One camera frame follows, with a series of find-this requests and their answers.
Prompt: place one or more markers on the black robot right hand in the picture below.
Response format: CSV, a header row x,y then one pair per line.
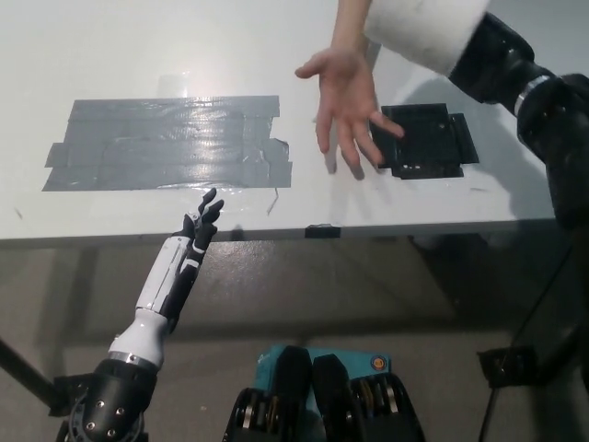
x,y
494,64

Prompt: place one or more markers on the grey duct tape patch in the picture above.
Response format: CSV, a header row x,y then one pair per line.
x,y
165,145

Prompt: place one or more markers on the bare person hand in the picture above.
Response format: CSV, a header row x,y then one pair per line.
x,y
345,96

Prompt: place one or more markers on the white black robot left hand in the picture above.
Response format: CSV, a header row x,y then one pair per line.
x,y
184,267

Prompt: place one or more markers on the small black tape piece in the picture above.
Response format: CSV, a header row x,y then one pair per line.
x,y
323,231

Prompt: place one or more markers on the white toilet paper roll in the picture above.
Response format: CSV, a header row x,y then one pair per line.
x,y
423,32

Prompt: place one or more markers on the black diagonal table leg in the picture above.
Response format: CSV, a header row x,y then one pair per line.
x,y
23,370

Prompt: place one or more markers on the black teal robot body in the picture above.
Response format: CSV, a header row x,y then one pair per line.
x,y
331,396

